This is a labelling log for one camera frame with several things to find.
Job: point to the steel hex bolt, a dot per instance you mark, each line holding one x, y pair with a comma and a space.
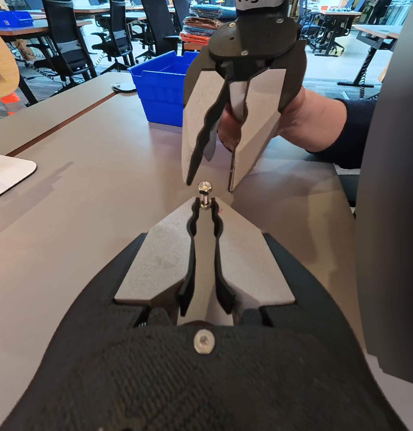
205, 187

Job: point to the brown top office desk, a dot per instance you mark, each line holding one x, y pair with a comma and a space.
48, 28
341, 14
378, 32

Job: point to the person's right hand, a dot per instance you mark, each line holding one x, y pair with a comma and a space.
314, 121

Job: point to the steel hex nut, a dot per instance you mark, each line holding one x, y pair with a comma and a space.
205, 205

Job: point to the small blue bin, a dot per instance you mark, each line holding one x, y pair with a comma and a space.
11, 18

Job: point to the orange striped traffic cone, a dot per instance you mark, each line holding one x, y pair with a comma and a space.
11, 102

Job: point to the stack of folded cloths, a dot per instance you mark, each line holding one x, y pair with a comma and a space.
199, 25

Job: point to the white stand with wooden board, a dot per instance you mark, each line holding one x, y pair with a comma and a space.
7, 175

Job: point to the blue plastic bin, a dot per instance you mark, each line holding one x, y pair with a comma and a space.
159, 91

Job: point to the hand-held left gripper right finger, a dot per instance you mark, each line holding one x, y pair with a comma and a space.
253, 266

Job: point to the black office chair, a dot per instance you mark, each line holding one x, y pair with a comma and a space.
63, 30
118, 37
310, 23
159, 20

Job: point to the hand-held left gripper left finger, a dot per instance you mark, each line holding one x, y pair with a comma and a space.
152, 266

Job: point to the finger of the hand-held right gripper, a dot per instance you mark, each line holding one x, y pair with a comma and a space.
262, 111
201, 107

